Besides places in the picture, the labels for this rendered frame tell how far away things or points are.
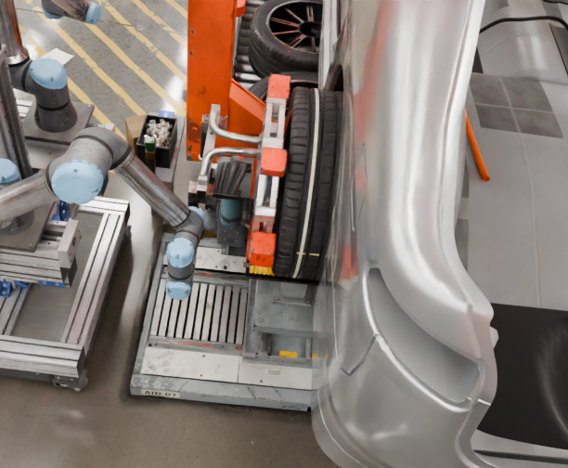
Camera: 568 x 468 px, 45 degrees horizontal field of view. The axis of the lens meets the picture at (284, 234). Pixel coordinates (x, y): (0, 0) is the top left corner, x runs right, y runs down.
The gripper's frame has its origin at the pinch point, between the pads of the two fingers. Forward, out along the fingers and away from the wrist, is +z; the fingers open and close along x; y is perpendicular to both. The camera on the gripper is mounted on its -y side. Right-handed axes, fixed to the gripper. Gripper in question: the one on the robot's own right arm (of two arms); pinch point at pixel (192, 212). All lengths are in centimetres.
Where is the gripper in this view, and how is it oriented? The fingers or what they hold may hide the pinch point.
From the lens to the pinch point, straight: 230.7
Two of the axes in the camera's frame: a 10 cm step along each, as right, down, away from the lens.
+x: -9.9, -1.1, -0.6
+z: 0.4, -7.6, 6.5
